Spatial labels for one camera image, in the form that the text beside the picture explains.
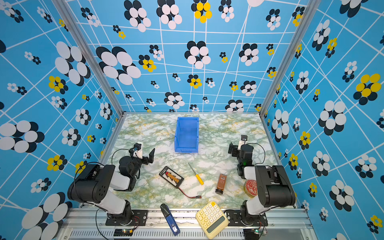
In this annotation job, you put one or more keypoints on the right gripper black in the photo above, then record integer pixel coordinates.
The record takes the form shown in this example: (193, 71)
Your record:
(236, 150)

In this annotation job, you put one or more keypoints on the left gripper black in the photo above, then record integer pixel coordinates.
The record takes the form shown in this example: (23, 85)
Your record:
(145, 159)

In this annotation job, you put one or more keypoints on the yellow handle screwdriver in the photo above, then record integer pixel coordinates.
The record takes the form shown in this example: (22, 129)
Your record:
(196, 175)

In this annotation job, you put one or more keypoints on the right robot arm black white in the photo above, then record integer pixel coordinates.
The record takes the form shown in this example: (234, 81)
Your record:
(272, 183)

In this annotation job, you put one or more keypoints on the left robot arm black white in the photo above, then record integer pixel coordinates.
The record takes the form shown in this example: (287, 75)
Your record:
(94, 184)

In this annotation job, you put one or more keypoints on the blue plastic bin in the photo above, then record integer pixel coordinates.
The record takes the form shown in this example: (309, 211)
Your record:
(187, 135)

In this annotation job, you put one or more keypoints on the brown spice bottle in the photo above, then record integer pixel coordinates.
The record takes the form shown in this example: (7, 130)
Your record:
(221, 184)

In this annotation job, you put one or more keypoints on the red round tin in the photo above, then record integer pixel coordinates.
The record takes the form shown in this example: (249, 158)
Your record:
(250, 188)

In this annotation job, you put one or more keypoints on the blue black marker device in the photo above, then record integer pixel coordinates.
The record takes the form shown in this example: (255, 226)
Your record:
(170, 219)

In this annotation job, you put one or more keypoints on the yellow calculator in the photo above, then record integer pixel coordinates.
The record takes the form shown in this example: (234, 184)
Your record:
(212, 219)

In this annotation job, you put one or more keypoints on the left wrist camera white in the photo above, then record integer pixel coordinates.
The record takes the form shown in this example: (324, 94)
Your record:
(138, 152)

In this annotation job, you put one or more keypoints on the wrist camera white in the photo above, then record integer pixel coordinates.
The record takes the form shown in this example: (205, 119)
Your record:
(138, 152)
(243, 141)

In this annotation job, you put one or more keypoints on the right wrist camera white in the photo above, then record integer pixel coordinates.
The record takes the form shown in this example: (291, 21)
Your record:
(243, 141)

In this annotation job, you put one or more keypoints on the black charging board with cable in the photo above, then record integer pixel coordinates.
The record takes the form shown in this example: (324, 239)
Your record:
(175, 180)

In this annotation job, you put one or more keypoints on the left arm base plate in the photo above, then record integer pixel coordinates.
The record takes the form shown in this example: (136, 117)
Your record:
(132, 218)

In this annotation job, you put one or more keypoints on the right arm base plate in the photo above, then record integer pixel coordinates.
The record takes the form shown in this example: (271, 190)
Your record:
(240, 218)

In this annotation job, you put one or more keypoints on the right aluminium corner post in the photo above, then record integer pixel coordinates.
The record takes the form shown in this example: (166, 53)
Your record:
(311, 9)

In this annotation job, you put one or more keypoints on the aluminium corner post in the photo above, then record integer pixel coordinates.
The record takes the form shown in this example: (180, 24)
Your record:
(81, 42)
(311, 9)

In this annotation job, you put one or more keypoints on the left aluminium corner post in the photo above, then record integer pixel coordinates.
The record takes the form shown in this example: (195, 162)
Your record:
(81, 42)

